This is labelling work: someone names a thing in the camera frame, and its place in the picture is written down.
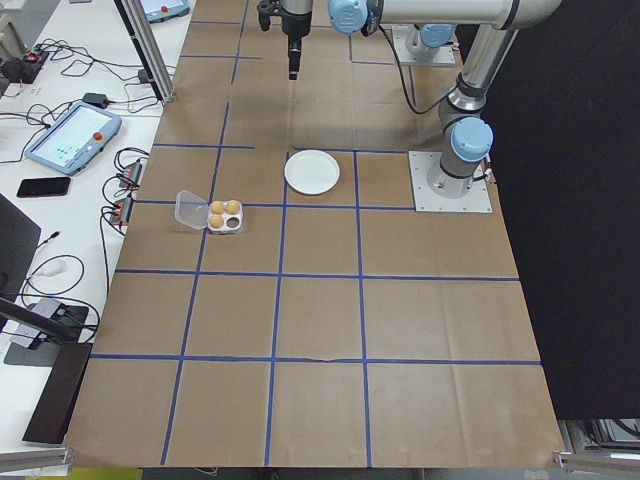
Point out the brown egg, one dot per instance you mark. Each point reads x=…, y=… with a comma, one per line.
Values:
x=217, y=206
x=233, y=205
x=216, y=220

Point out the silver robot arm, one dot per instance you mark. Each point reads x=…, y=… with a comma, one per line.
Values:
x=435, y=34
x=475, y=75

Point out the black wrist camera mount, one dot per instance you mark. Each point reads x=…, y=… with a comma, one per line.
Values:
x=265, y=10

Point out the grey hub box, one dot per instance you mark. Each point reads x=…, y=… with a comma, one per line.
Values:
x=47, y=307

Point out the blue-grey teach pendant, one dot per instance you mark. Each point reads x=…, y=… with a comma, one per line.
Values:
x=70, y=137
x=165, y=10

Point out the clear plastic egg carton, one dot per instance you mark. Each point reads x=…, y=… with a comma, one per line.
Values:
x=190, y=212

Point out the black monitor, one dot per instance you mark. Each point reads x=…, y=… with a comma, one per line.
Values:
x=15, y=240

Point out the black smartphone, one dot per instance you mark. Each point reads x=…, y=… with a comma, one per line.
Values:
x=44, y=187

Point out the aluminium corner profile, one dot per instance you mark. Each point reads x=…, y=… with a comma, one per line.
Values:
x=600, y=460
x=35, y=460

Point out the grey monitor stand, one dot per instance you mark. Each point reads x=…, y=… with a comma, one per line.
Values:
x=30, y=357

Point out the black frame cover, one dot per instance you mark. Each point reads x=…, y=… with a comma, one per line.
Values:
x=575, y=200

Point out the grey metal frame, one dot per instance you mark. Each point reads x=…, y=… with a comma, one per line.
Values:
x=600, y=435

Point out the black power strip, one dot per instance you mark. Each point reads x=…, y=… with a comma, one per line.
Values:
x=25, y=67

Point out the white power adapter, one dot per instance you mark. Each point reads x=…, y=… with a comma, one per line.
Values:
x=55, y=267

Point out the dark brown board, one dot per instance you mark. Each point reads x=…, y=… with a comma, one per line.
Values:
x=57, y=395

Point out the white square base plate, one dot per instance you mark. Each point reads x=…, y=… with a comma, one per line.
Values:
x=425, y=200
x=440, y=59

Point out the white round plate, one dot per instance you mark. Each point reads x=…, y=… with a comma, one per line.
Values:
x=312, y=172

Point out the aluminium camera post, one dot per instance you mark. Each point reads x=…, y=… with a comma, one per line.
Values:
x=160, y=70

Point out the black power adapter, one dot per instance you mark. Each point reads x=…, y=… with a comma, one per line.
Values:
x=145, y=76
x=97, y=99

